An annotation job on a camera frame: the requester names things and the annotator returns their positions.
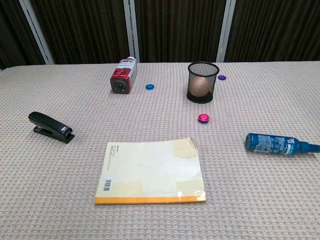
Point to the black stapler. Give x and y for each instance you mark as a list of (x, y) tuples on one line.
[(50, 124)]

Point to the white book with orange spine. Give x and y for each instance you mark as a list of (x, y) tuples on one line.
[(150, 170)]

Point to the woven table cloth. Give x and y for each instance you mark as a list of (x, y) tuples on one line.
[(160, 125)]

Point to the blue round magnet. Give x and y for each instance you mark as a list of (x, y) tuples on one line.
[(149, 86)]

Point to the pink round magnet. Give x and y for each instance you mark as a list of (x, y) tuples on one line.
[(203, 116)]

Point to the tan ball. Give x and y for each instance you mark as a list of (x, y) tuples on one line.
[(199, 86)]

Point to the black mesh pen holder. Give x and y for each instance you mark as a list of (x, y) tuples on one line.
[(202, 82)]

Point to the purple round magnet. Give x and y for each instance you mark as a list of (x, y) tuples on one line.
[(221, 77)]

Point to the blue spray bottle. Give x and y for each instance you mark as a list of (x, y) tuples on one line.
[(272, 143)]

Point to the grey partition post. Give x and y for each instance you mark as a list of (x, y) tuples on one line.
[(225, 30), (132, 30), (37, 30)]

